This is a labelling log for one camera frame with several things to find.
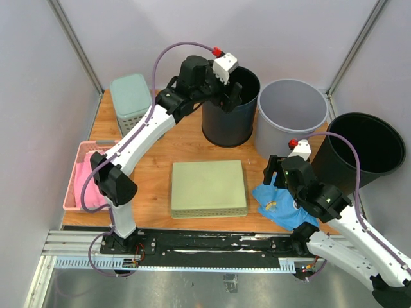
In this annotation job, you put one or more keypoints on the pink plastic basket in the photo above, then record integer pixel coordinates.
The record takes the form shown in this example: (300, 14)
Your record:
(100, 146)

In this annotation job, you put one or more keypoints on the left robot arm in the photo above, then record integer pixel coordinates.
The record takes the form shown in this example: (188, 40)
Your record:
(111, 170)

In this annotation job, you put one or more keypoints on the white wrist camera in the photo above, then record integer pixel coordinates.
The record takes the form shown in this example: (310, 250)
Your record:
(223, 66)
(299, 148)

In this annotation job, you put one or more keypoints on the aluminium frame rail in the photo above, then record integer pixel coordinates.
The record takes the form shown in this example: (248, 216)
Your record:
(69, 242)

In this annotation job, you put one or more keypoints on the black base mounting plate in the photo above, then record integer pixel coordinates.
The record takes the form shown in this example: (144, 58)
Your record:
(177, 247)

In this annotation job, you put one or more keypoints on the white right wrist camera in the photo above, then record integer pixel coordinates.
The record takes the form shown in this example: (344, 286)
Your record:
(299, 148)

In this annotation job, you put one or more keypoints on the light green plastic basket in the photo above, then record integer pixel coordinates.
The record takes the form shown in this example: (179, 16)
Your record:
(208, 189)

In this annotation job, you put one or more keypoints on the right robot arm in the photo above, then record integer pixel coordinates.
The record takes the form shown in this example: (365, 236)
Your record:
(374, 262)

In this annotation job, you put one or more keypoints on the blue cartoon print cloth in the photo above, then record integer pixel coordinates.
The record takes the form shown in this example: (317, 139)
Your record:
(278, 206)

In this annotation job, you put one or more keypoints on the white slotted cable duct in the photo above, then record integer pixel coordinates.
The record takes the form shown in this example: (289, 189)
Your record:
(123, 265)

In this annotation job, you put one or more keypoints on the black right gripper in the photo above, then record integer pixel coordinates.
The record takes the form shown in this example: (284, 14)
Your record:
(271, 167)

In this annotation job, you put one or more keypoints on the black plastic bin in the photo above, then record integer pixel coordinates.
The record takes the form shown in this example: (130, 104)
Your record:
(380, 148)

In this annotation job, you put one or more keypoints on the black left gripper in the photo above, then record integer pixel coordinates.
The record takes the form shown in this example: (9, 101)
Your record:
(235, 99)

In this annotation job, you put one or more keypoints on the teal plastic basket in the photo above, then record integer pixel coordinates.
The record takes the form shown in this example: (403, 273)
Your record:
(131, 100)

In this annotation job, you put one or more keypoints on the pink cloth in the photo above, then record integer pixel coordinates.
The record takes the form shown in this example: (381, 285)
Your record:
(92, 196)

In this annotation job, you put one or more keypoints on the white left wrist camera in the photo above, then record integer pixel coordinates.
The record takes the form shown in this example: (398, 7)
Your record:
(223, 66)

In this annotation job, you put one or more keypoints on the dark blue cylindrical bin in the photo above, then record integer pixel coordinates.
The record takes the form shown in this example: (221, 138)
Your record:
(235, 128)

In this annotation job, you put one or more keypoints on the grey plastic bin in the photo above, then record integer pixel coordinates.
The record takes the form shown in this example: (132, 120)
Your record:
(287, 109)

